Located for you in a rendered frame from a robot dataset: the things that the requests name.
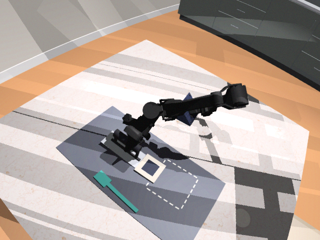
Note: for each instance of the cream square tile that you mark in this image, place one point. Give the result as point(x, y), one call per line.
point(150, 168)

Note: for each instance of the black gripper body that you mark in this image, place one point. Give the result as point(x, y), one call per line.
point(141, 130)

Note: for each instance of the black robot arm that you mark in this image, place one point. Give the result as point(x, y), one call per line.
point(169, 108)

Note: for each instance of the grey rectangular mat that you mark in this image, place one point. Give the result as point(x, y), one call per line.
point(86, 151)

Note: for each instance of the teal small trowel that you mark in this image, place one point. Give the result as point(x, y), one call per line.
point(104, 180)

